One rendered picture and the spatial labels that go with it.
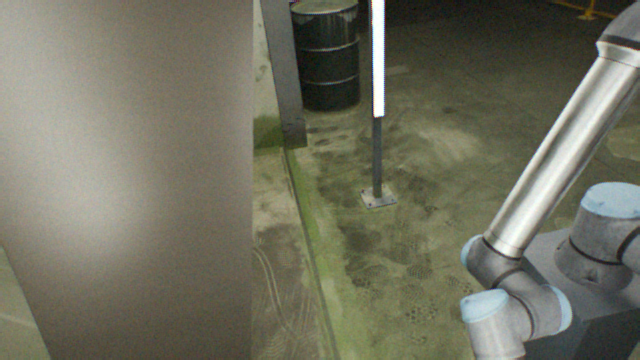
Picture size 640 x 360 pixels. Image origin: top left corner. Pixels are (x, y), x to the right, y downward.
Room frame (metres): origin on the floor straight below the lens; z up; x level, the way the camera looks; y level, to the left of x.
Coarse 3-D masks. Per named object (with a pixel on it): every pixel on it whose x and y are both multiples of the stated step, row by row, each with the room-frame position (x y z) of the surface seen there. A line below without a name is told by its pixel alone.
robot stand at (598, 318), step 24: (552, 240) 0.87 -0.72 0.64; (528, 264) 0.80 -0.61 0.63; (552, 264) 0.78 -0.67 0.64; (576, 288) 0.69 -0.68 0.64; (624, 288) 0.67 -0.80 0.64; (576, 312) 0.61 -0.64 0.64; (600, 312) 0.61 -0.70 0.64; (624, 312) 0.60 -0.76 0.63; (552, 336) 0.66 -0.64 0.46; (576, 336) 0.61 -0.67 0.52; (600, 336) 0.61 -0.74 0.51; (624, 336) 0.63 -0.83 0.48
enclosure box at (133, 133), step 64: (0, 0) 0.47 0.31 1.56; (64, 0) 0.48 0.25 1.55; (128, 0) 0.50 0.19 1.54; (192, 0) 0.51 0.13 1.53; (0, 64) 0.46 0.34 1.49; (64, 64) 0.48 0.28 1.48; (128, 64) 0.49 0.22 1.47; (192, 64) 0.51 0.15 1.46; (0, 128) 0.45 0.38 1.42; (64, 128) 0.47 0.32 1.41; (128, 128) 0.48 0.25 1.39; (192, 128) 0.50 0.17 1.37; (0, 192) 0.44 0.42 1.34; (64, 192) 0.46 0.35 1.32; (128, 192) 0.47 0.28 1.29; (192, 192) 0.49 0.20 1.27; (64, 256) 0.45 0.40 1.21; (128, 256) 0.46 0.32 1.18; (192, 256) 0.49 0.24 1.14; (64, 320) 0.43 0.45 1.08; (128, 320) 0.45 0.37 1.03; (192, 320) 0.47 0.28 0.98
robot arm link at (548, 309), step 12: (516, 276) 0.52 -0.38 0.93; (528, 276) 0.53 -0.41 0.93; (504, 288) 0.51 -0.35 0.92; (516, 288) 0.50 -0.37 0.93; (528, 288) 0.49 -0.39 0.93; (540, 288) 0.49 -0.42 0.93; (552, 288) 0.49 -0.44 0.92; (528, 300) 0.46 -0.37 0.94; (540, 300) 0.46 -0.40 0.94; (552, 300) 0.46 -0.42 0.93; (564, 300) 0.47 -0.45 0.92; (528, 312) 0.43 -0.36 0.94; (540, 312) 0.44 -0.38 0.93; (552, 312) 0.44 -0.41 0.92; (564, 312) 0.44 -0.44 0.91; (540, 324) 0.42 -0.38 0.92; (552, 324) 0.43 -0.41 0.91; (564, 324) 0.43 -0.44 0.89; (540, 336) 0.42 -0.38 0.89
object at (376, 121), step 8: (376, 120) 1.95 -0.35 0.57; (376, 128) 1.95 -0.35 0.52; (376, 136) 1.95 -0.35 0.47; (376, 144) 1.95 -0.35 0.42; (376, 152) 1.95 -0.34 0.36; (376, 160) 1.95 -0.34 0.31; (376, 168) 1.95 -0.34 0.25; (376, 176) 1.95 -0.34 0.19; (376, 184) 1.95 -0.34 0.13; (376, 192) 1.95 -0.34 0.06
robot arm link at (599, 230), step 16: (592, 192) 0.79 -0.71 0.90; (608, 192) 0.78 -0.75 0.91; (624, 192) 0.77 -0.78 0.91; (592, 208) 0.75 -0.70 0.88; (608, 208) 0.72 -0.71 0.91; (624, 208) 0.71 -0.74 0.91; (576, 224) 0.78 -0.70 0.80; (592, 224) 0.73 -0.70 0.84; (608, 224) 0.71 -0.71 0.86; (624, 224) 0.69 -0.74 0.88; (576, 240) 0.76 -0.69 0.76; (592, 240) 0.72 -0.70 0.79; (608, 240) 0.69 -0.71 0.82; (624, 240) 0.66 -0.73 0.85; (592, 256) 0.71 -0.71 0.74; (608, 256) 0.69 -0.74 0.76
